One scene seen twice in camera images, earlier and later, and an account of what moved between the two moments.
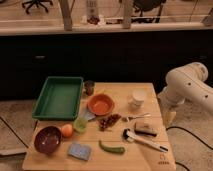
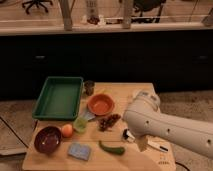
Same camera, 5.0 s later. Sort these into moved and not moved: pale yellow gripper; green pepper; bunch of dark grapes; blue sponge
Moved: pale yellow gripper
Not moved: blue sponge; green pepper; bunch of dark grapes
